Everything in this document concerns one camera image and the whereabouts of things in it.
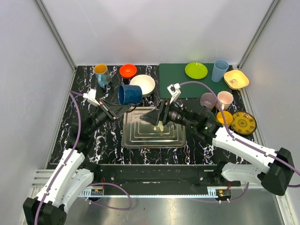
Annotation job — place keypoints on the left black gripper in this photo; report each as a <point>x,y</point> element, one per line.
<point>108,110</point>

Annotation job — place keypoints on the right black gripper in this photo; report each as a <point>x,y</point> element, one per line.
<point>153,116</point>

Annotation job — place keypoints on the light green mug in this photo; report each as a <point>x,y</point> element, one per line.
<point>159,126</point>

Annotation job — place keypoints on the dark blue mug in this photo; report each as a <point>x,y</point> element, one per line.
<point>129,95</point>

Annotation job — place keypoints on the blue mug yellow inside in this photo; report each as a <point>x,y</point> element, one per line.
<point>102,73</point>

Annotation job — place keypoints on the translucent purple cup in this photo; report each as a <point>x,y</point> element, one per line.
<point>208,100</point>

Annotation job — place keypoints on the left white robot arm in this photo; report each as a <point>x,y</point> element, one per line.
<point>73,174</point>

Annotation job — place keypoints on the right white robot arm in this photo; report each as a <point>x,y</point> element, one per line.
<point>273,169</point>

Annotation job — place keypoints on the pink mug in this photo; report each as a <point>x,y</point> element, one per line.
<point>225,98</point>

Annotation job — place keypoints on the silver metal tray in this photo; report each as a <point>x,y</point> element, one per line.
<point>139,134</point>

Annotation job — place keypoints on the white ceramic bowl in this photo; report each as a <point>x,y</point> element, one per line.
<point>145,82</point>

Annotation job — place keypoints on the orange red bowl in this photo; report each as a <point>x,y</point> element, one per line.
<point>128,71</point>

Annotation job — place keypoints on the dark green mat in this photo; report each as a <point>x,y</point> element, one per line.
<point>175,73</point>

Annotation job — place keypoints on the lime green plate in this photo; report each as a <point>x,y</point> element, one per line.
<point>196,70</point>

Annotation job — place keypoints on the small yellow bowl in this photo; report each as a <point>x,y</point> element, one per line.
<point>225,117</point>

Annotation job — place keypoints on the light blue tumbler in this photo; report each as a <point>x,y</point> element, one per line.
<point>219,69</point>

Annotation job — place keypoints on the yellow square dish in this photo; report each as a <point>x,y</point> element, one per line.
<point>236,79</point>

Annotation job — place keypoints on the black gold patterned plate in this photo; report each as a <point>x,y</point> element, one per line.
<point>243,123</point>

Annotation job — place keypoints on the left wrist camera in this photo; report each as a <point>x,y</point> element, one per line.
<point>91,97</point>

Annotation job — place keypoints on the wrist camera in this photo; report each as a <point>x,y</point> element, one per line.
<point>91,97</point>
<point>174,90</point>

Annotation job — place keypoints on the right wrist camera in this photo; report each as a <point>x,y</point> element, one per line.
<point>174,90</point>

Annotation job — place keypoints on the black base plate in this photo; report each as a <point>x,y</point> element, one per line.
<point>164,180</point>

